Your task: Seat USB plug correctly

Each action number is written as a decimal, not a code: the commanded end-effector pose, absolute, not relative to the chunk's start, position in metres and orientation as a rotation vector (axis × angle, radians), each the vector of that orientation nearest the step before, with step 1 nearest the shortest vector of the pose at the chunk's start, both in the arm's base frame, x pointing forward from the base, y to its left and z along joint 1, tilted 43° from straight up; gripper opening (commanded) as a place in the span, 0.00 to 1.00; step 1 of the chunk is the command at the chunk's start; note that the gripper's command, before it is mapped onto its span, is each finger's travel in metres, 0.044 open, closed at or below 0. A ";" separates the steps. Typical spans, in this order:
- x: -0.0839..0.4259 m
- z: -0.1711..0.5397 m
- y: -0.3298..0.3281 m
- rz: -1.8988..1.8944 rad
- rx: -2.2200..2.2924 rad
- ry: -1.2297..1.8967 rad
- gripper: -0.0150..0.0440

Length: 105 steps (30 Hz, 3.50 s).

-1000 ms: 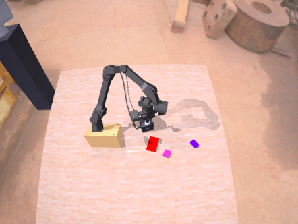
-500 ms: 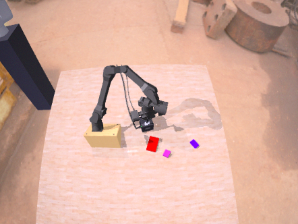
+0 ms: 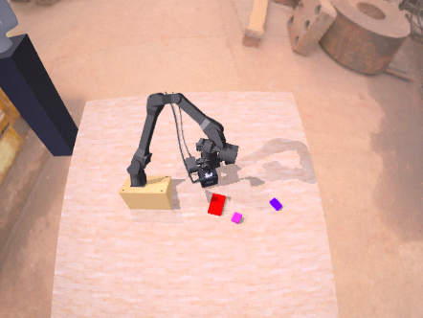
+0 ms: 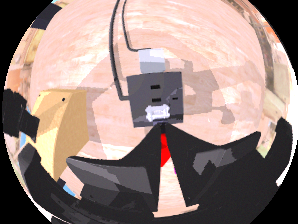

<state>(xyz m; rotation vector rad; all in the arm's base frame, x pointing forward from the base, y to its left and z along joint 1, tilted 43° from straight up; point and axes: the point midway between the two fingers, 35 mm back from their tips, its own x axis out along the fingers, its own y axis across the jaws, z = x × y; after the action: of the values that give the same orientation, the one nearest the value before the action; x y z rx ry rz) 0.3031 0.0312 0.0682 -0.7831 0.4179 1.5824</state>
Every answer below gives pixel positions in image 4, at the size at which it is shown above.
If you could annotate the red rectangular block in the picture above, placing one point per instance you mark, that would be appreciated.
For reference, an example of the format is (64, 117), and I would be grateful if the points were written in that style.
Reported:
(165, 150)

